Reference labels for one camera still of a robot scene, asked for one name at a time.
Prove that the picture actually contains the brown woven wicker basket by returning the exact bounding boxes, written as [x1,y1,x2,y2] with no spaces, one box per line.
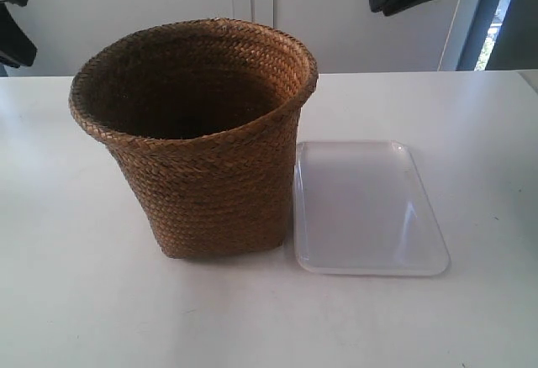
[69,18,319,259]

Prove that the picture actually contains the white rectangular plastic tray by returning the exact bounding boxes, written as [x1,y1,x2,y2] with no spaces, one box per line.
[293,141,451,276]

